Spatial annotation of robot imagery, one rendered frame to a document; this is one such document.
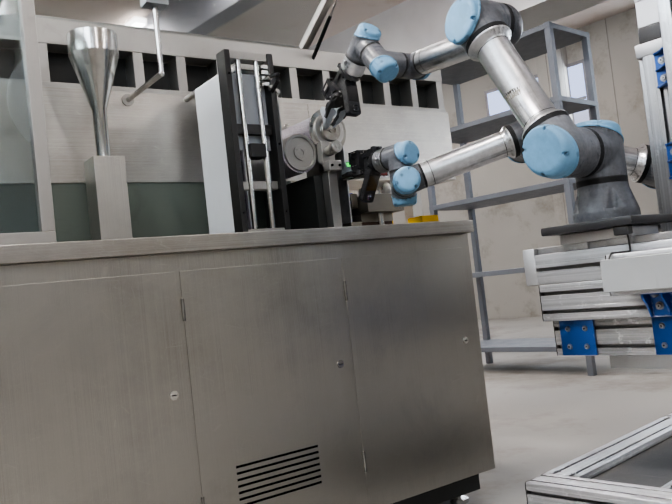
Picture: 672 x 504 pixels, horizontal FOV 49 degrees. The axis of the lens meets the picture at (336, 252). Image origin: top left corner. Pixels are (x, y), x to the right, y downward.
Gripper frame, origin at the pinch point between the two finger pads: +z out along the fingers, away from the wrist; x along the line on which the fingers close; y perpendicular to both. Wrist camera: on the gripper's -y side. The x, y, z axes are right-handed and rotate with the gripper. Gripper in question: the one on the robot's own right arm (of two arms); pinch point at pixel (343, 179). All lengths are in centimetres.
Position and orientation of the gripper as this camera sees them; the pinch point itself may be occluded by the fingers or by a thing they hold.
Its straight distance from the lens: 248.2
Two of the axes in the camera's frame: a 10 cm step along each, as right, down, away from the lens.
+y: -1.1, -9.9, 0.5
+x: -8.1, 0.6, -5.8
